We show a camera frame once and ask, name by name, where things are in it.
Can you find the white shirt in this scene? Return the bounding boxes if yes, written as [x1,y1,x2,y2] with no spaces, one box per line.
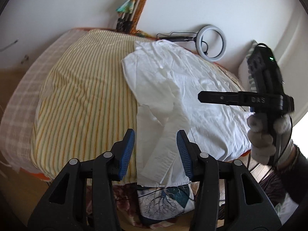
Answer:
[122,40,250,187]

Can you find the right hand grey glove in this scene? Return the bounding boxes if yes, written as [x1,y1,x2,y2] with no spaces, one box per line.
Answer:
[247,114,295,169]

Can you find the green white striped cushion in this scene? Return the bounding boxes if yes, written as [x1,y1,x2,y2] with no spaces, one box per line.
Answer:
[238,40,258,92]

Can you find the tree print fabric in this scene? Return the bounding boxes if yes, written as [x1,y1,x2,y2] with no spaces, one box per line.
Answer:
[137,184,195,221]

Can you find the yellow striped garment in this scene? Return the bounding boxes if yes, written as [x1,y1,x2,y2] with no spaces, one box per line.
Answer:
[31,29,142,179]

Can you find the pink checked bed sheet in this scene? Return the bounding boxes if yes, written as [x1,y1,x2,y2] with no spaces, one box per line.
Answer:
[1,29,87,174]

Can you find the silver folded tripod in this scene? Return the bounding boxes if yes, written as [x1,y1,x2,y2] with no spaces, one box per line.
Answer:
[116,0,141,33]

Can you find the colourful orange scarf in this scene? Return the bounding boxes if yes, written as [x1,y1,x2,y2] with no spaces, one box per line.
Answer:
[121,0,152,38]

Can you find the white ring light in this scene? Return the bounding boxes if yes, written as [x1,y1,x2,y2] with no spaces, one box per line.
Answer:
[195,25,227,63]

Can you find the black ring light handle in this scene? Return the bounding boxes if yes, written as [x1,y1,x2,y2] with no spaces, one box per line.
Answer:
[156,32,197,42]

